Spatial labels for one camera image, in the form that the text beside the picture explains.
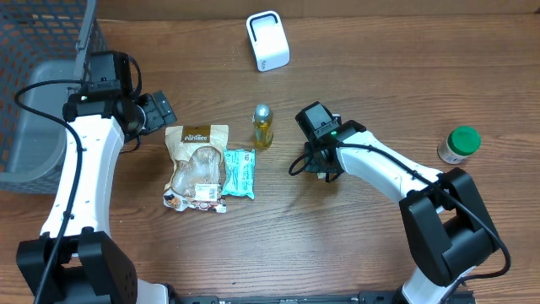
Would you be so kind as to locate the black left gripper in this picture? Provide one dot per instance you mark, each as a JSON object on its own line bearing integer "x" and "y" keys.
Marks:
{"x": 154, "y": 119}

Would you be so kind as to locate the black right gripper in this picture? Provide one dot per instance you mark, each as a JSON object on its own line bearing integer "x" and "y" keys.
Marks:
{"x": 316, "y": 166}

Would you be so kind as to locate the brown snack packet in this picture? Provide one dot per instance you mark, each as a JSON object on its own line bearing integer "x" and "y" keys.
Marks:
{"x": 197, "y": 153}

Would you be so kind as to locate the clear bottle with silver cap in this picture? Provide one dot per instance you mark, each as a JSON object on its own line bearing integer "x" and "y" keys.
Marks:
{"x": 262, "y": 121}

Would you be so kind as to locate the teal tissue pack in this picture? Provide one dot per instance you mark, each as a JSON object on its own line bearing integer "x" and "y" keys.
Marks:
{"x": 239, "y": 168}

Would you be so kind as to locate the green lid jar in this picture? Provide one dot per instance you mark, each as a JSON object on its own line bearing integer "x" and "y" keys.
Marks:
{"x": 460, "y": 143}

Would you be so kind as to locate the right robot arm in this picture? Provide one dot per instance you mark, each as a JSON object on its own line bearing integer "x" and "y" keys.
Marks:
{"x": 448, "y": 228}

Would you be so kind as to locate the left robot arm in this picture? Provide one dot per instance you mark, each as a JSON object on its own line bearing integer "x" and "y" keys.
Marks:
{"x": 74, "y": 260}

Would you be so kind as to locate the white barcode scanner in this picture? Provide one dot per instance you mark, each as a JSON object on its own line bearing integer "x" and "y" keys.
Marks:
{"x": 268, "y": 40}

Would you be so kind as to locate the grey plastic mesh basket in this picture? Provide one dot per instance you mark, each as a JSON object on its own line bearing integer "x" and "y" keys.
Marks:
{"x": 47, "y": 43}

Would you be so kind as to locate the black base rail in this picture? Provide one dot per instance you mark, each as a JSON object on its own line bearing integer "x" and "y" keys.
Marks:
{"x": 287, "y": 300}

